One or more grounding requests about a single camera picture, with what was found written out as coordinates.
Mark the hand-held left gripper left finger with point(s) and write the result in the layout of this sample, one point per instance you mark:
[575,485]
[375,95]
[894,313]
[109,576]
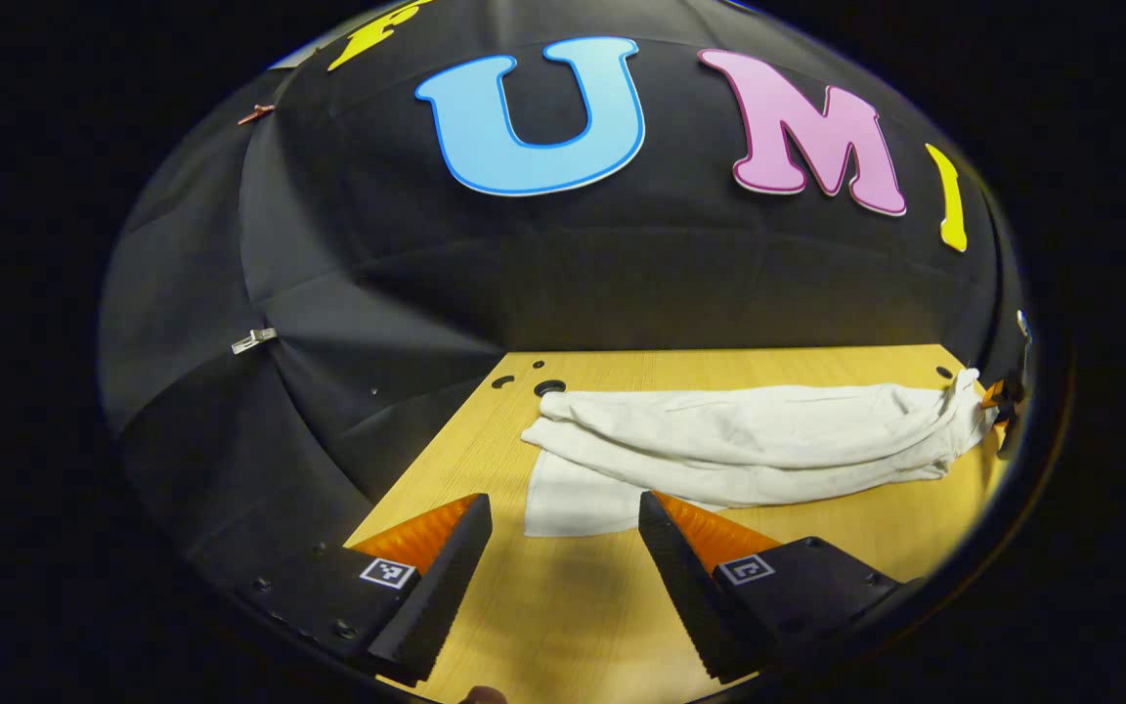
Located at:
[441,596]

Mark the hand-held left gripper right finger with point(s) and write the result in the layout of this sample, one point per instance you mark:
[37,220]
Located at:
[695,606]

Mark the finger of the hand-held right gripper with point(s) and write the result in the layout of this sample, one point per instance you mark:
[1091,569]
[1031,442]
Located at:
[991,394]

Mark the white jeans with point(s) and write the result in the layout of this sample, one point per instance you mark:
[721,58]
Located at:
[739,440]

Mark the small silver metal clip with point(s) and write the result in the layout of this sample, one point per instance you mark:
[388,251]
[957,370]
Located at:
[253,339]

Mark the black backdrop cloth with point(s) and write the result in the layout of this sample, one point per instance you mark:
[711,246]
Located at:
[622,284]

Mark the small reddish clip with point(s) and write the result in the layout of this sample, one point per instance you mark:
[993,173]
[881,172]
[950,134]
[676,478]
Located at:
[255,112]

